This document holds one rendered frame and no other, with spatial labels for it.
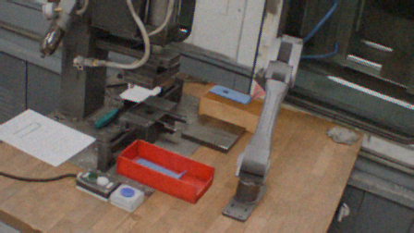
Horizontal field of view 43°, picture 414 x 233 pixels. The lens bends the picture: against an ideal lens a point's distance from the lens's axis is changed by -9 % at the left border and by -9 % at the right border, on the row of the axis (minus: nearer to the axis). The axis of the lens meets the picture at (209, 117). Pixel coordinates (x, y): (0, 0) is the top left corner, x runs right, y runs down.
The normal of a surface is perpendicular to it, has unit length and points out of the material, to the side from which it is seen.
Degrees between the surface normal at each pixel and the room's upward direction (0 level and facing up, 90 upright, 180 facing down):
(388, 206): 90
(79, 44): 90
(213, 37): 90
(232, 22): 90
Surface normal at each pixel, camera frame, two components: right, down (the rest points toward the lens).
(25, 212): 0.15, -0.88
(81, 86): -0.40, 0.36
